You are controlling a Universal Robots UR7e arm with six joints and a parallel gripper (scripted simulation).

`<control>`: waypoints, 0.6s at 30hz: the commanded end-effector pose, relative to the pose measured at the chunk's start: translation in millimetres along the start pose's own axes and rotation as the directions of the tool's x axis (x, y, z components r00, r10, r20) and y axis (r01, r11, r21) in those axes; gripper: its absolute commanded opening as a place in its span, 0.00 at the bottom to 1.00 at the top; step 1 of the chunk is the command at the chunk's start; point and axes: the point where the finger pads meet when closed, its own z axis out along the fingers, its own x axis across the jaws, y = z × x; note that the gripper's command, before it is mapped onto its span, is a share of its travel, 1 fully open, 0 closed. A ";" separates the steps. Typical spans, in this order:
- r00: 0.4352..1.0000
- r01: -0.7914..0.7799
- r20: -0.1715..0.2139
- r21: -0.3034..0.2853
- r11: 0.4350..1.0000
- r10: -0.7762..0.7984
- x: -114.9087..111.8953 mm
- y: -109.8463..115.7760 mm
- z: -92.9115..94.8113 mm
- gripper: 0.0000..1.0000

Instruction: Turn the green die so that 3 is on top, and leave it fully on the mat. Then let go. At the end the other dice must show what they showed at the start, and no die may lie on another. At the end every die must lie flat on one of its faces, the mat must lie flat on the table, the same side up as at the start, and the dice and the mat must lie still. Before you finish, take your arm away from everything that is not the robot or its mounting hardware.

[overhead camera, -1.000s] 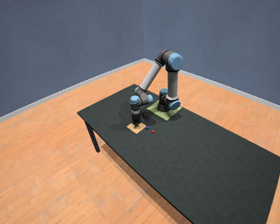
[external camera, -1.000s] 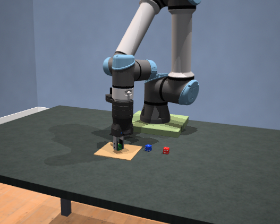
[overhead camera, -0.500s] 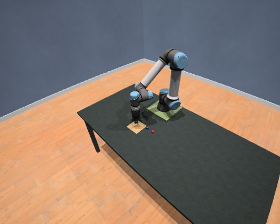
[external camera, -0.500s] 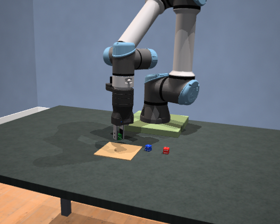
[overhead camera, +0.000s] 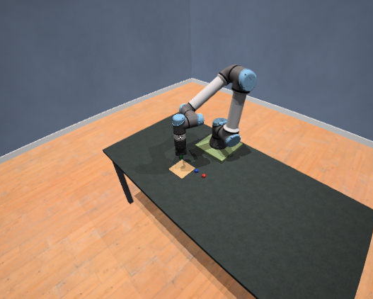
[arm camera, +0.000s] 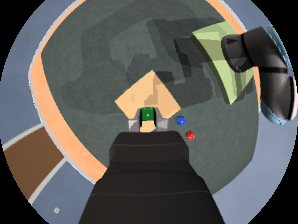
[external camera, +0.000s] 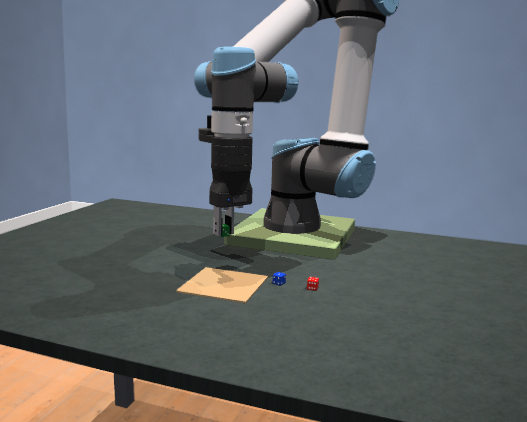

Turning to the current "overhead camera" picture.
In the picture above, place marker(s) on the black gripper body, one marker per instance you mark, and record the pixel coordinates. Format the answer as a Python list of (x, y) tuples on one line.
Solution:
[(180, 144)]

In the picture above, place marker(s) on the orange flat mat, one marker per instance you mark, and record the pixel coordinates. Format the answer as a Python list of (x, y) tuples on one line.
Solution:
[(182, 169)]

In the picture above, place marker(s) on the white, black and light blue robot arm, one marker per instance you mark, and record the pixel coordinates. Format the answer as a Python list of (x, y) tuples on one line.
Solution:
[(224, 133)]

